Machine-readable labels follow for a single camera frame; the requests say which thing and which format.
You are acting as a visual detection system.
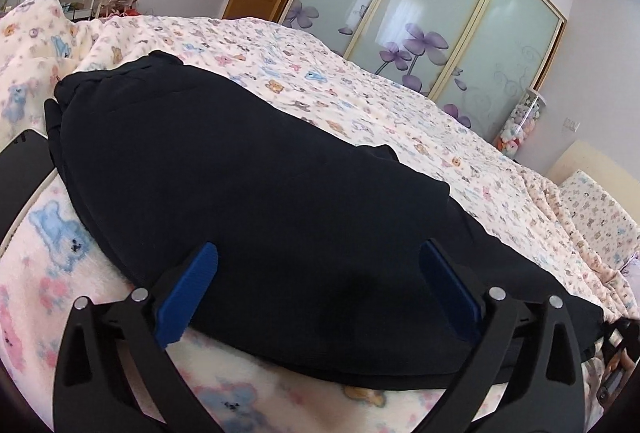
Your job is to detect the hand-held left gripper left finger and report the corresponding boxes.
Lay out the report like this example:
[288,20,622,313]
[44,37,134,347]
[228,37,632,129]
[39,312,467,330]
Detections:
[52,242,226,433]

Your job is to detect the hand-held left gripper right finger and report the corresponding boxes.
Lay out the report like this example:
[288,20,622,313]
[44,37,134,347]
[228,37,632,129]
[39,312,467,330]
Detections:
[419,238,586,433]

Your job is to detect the black pants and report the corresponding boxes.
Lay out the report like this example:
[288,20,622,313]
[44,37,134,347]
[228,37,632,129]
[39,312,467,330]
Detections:
[44,50,608,389]

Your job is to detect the printed pillow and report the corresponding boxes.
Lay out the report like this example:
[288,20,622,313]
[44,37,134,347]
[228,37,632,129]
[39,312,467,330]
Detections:
[557,170,640,266]

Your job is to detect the cream headboard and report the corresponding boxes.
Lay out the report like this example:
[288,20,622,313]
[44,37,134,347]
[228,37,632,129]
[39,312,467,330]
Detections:
[547,140,640,186]

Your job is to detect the clear tube of plush toys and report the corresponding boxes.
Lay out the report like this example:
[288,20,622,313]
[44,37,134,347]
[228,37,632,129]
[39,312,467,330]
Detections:
[495,88,546,159]

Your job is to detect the black flat object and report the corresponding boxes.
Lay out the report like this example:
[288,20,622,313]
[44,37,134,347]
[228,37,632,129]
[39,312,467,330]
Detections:
[0,128,57,239]

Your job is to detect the bed with cartoon-print sheet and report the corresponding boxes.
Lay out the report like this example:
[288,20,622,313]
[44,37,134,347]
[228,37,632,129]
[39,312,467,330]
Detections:
[0,0,640,433]

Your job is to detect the wardrobe with floral glass doors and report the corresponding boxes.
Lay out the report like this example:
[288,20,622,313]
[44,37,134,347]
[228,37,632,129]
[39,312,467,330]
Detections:
[277,0,568,129]

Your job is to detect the pile of pink items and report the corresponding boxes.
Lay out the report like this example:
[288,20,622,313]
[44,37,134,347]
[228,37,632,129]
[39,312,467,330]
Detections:
[95,0,143,19]

